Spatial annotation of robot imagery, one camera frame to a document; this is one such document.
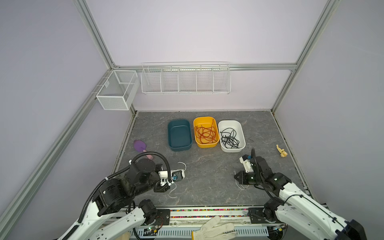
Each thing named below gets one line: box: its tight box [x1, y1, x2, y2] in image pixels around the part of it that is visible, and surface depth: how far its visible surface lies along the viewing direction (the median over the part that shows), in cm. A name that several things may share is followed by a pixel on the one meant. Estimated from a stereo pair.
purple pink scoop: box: [133, 139, 154, 160], surface depth 104 cm
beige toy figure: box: [276, 144, 288, 158], surface depth 96 cm
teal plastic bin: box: [167, 119, 193, 152], surface depth 108 cm
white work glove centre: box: [191, 216, 238, 240], surface depth 71 cm
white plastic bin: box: [218, 120, 246, 153], surface depth 105 cm
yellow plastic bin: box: [193, 116, 220, 149], surface depth 108 cm
